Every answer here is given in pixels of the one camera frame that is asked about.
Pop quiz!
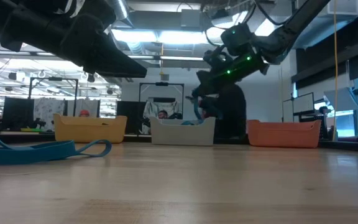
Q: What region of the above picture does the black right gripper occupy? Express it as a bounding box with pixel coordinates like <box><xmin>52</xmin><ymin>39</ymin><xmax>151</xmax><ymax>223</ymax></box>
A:
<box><xmin>185</xmin><ymin>70</ymin><xmax>247</xmax><ymax>125</ymax></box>

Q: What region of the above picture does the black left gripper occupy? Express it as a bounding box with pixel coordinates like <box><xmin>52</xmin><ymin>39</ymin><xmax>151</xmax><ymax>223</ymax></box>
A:
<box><xmin>57</xmin><ymin>12</ymin><xmax>148</xmax><ymax>79</ymax></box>

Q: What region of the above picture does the white plastic basket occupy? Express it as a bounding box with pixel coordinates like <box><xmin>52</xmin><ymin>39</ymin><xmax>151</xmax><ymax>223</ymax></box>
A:
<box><xmin>150</xmin><ymin>116</ymin><xmax>216</xmax><ymax>147</ymax></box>

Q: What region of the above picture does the black cabinet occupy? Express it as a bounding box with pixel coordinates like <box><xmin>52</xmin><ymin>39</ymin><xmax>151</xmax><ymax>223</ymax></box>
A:
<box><xmin>213</xmin><ymin>123</ymin><xmax>239</xmax><ymax>140</ymax></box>

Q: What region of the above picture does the white hanging cloth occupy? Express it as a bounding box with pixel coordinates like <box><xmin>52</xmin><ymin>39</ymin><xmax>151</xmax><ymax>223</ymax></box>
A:
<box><xmin>66</xmin><ymin>98</ymin><xmax>101</xmax><ymax>118</ymax></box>
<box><xmin>33</xmin><ymin>97</ymin><xmax>65</xmax><ymax>131</ymax></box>
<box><xmin>143</xmin><ymin>97</ymin><xmax>182</xmax><ymax>127</ymax></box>

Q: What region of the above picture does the long ceiling light strip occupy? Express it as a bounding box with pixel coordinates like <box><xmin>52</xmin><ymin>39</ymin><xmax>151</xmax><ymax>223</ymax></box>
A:
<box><xmin>0</xmin><ymin>49</ymin><xmax>205</xmax><ymax>65</ymax></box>

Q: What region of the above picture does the yellow plastic basket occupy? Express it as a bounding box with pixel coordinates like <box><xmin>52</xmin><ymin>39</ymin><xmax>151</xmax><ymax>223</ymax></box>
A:
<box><xmin>53</xmin><ymin>113</ymin><xmax>128</xmax><ymax>144</ymax></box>

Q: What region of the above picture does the grey ceiling box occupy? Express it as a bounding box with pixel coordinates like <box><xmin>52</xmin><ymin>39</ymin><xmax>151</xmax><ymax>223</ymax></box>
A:
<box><xmin>180</xmin><ymin>8</ymin><xmax>202</xmax><ymax>29</ymax></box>

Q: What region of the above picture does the orange plastic basket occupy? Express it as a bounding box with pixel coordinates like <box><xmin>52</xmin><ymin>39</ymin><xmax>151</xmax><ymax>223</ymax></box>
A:
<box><xmin>246</xmin><ymin>119</ymin><xmax>322</xmax><ymax>148</ymax></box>

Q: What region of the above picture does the bright green object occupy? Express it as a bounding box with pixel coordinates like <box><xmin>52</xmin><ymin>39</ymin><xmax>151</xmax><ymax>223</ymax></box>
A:
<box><xmin>19</xmin><ymin>127</ymin><xmax>48</xmax><ymax>134</ymax></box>

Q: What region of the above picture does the black panel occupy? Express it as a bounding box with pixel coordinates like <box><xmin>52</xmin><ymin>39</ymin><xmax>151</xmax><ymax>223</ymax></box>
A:
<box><xmin>1</xmin><ymin>96</ymin><xmax>35</xmax><ymax>129</ymax></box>

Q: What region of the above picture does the white angled panel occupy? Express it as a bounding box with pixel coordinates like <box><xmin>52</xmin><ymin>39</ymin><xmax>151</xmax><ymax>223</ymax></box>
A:
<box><xmin>323</xmin><ymin>86</ymin><xmax>358</xmax><ymax>112</ymax></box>

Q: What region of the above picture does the black gantry frame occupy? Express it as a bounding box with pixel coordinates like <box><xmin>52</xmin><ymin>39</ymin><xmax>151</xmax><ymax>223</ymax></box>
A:
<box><xmin>138</xmin><ymin>82</ymin><xmax>185</xmax><ymax>119</ymax></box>
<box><xmin>27</xmin><ymin>77</ymin><xmax>80</xmax><ymax>118</ymax></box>

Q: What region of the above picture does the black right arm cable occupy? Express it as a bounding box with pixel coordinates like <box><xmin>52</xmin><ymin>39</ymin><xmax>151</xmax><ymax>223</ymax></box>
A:
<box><xmin>203</xmin><ymin>0</ymin><xmax>292</xmax><ymax>47</ymax></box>

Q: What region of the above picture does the yellow hanging cord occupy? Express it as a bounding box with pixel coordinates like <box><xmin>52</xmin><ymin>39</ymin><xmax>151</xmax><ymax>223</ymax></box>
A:
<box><xmin>333</xmin><ymin>0</ymin><xmax>339</xmax><ymax>141</ymax></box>

